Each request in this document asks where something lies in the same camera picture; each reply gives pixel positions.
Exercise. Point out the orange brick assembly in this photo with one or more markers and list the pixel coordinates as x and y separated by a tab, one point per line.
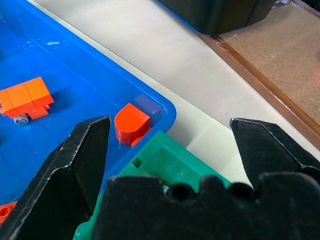
23	100

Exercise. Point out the cork board with wooden frame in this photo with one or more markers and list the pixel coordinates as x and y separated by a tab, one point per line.
277	65

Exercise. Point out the blue plastic tray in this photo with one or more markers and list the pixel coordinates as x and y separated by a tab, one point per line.
75	82

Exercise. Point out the small orange brick piece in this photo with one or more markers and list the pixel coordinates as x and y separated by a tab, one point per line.
5	212

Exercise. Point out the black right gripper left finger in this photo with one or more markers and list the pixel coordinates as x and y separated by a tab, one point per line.
62	180

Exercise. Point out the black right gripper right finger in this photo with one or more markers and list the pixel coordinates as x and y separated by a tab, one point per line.
265	152

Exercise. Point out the black box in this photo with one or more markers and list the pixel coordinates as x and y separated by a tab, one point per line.
217	13

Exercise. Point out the orange rounded brick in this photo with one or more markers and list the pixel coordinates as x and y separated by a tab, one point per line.
130	123

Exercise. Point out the green plastic tray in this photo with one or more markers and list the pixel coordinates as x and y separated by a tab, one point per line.
165	162

